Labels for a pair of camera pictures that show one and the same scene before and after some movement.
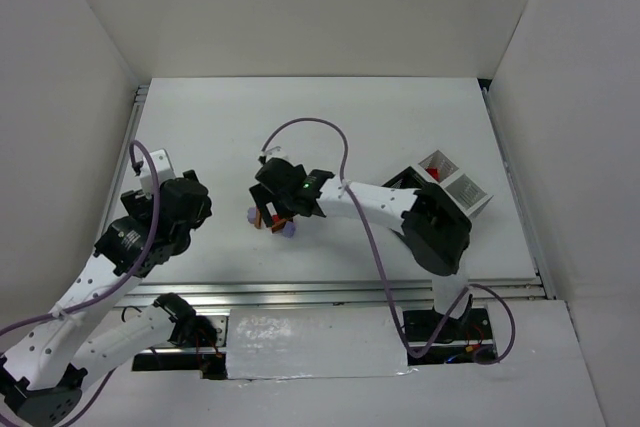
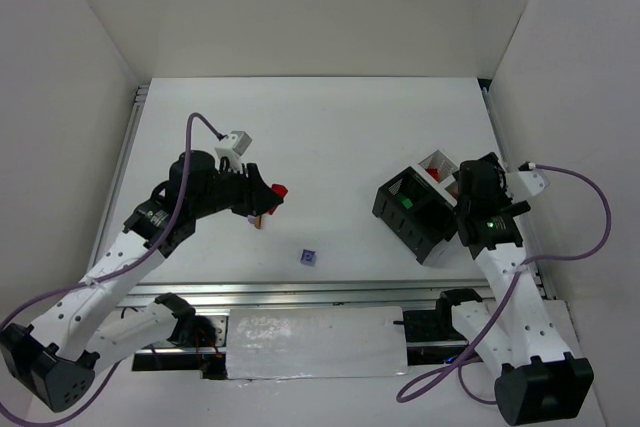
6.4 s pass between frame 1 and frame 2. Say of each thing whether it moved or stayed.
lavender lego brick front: moved
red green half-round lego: stayed
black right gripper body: moved
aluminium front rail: stayed
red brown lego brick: moved
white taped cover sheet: stayed
